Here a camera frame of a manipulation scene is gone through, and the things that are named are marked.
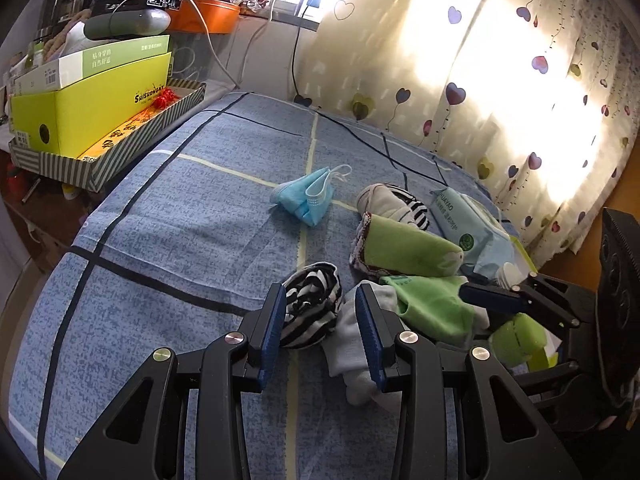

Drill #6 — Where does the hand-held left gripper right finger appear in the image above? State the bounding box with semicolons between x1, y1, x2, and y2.
354;282;583;480

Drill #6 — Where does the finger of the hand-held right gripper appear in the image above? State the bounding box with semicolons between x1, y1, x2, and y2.
459;271;596;330
515;360;606;407

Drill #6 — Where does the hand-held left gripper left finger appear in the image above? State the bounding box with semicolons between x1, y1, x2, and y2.
57;282;288;480

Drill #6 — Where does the white sock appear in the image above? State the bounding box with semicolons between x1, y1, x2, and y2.
495;262;526;291

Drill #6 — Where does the black white striped sock ball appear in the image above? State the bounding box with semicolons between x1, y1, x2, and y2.
279;261;343;350

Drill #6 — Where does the green rimmed white box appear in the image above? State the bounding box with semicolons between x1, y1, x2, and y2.
507;237;563;376

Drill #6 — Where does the light green cloth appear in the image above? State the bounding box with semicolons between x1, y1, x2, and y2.
378;274;488;346

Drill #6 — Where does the wet wipes pack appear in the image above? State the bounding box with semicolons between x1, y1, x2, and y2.
425;186;506;266

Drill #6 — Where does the grey sock with striped cuff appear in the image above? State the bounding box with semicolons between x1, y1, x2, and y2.
356;183;432;233

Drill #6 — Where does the blue plaid bed sheet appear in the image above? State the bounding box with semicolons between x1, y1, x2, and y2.
10;91;551;480

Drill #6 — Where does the heart print curtain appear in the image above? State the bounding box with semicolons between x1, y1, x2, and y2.
295;0;640;261

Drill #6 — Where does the striped cardboard tray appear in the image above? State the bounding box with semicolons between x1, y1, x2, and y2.
9;79;207;192

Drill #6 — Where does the red tassel ornament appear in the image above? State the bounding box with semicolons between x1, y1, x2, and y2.
150;87;181;110

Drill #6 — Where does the yellow green cardboard box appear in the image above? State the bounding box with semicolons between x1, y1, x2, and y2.
10;50;173;158

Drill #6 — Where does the orange basket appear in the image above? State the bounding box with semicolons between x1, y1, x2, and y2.
167;0;242;35

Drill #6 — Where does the white and green flat box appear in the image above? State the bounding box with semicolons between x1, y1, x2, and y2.
12;34;171;96

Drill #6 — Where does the grey glasses case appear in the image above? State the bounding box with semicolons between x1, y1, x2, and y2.
82;7;172;41

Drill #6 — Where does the dark glass jar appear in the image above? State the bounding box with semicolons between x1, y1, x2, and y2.
37;0;71;41

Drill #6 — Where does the black cable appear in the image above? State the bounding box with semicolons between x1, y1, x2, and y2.
290;20;451;188

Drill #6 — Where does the white cable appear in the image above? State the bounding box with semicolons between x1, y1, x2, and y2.
175;0;241;91

